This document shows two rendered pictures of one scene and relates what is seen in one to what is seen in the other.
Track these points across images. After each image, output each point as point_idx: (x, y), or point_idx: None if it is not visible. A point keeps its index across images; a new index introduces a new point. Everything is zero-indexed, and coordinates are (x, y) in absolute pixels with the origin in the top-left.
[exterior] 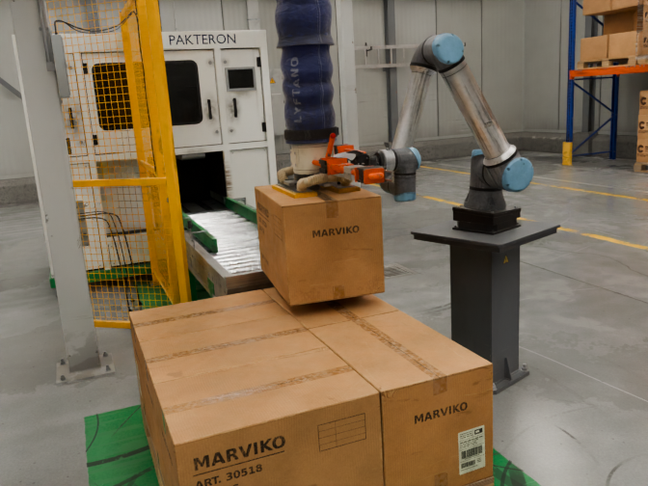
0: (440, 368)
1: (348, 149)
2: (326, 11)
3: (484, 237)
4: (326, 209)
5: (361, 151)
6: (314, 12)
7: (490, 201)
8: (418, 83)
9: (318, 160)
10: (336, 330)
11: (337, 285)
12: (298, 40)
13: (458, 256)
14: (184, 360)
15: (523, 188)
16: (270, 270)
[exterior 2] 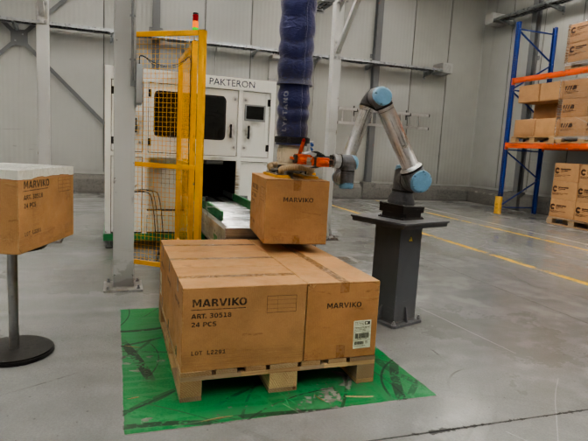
0: (347, 279)
1: None
2: (309, 65)
3: (396, 220)
4: (293, 185)
5: None
6: (302, 65)
7: (403, 199)
8: (363, 116)
9: None
10: (290, 259)
11: (295, 234)
12: (290, 80)
13: (380, 234)
14: (193, 261)
15: (423, 191)
16: (255, 225)
